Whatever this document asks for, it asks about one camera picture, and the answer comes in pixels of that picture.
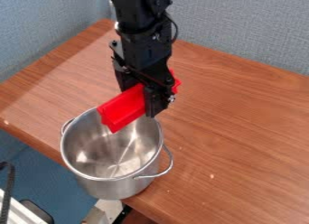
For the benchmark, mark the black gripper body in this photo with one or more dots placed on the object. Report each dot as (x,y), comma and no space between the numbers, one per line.
(142,51)

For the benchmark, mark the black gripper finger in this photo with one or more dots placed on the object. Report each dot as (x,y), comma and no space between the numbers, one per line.
(157,97)
(126,80)

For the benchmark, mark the metal pot with handles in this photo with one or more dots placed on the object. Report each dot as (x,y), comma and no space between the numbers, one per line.
(116,164)

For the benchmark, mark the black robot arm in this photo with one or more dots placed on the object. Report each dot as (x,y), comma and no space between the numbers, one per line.
(138,14)

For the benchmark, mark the white ribbed appliance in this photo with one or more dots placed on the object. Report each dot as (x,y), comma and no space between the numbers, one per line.
(25,212)

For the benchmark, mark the white bracket under table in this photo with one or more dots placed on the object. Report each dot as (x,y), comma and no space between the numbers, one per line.
(104,212)

